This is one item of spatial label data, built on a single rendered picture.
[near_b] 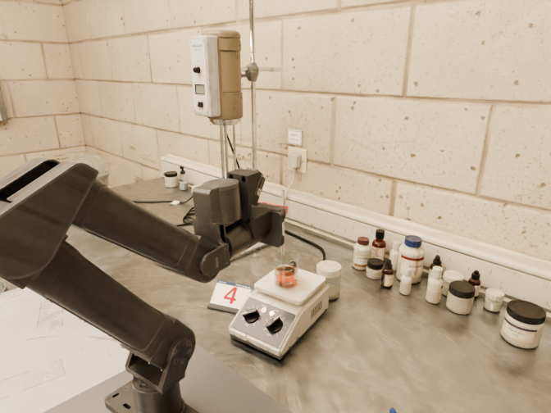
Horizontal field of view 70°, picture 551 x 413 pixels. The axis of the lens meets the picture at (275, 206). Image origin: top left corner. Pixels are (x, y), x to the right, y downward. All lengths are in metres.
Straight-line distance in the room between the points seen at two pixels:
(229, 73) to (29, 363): 0.79
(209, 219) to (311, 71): 0.82
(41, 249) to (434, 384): 0.65
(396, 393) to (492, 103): 0.67
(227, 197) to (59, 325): 0.54
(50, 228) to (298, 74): 1.05
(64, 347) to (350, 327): 0.58
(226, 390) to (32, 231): 0.41
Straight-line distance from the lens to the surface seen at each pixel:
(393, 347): 0.86
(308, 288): 0.84
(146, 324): 0.54
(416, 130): 1.11
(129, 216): 0.48
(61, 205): 0.42
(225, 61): 1.09
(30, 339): 0.98
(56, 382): 0.85
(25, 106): 3.01
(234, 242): 0.61
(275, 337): 0.79
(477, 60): 1.06
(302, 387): 0.75
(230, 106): 1.10
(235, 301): 0.94
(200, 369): 0.74
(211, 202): 0.58
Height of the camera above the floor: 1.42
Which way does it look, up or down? 20 degrees down
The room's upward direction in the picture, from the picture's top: straight up
